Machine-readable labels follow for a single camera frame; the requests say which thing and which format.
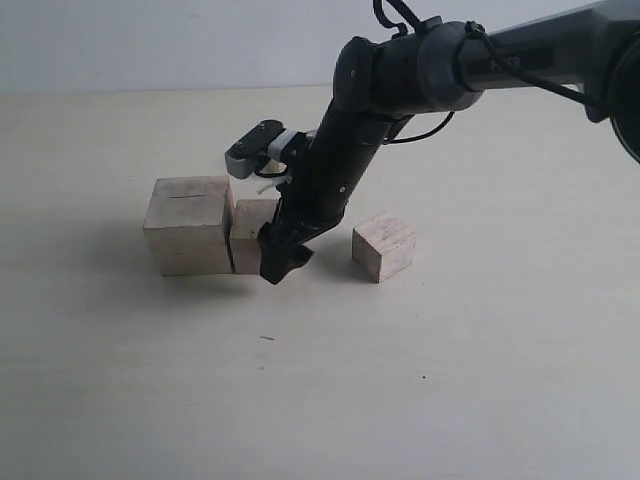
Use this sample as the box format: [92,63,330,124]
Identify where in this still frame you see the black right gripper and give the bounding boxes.
[257,102,395,285]

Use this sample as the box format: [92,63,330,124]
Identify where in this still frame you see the second largest wooden cube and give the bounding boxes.
[229,199,278,275]

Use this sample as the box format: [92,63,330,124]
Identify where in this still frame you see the third largest wooden cube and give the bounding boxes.
[351,212,417,283]

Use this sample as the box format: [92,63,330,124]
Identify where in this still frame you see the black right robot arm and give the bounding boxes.
[258,1,639,284]

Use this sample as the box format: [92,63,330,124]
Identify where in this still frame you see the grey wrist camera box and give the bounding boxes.
[224,119,311,180]

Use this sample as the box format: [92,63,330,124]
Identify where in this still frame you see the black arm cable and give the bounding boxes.
[372,0,596,146]

